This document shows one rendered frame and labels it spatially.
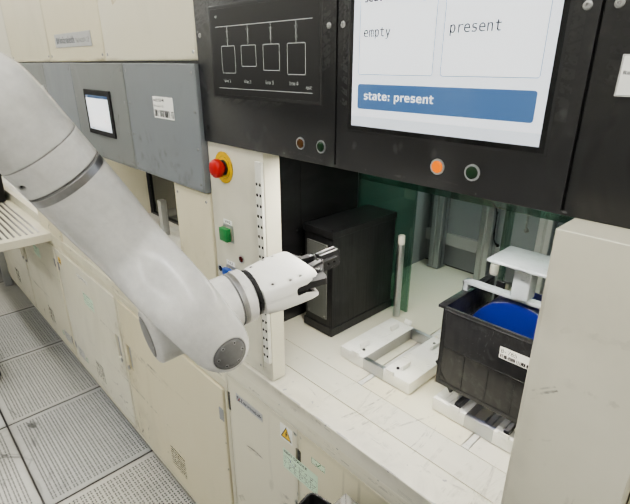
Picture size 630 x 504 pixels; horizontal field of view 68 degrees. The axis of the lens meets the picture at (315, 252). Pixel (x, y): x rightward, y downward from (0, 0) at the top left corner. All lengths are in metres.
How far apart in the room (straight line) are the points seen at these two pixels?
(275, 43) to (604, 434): 0.72
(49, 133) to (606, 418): 0.64
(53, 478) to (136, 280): 1.82
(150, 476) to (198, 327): 1.66
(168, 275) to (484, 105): 0.42
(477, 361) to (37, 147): 0.79
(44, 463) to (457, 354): 1.89
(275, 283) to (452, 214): 1.11
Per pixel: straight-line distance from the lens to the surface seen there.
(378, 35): 0.70
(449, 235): 1.73
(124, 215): 0.58
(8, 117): 0.54
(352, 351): 1.17
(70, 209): 0.57
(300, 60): 0.81
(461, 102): 0.62
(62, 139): 0.55
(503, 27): 0.60
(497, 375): 0.96
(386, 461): 0.97
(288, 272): 0.73
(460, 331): 0.96
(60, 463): 2.41
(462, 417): 1.05
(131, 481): 2.22
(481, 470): 0.99
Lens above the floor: 1.56
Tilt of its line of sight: 22 degrees down
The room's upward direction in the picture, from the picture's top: straight up
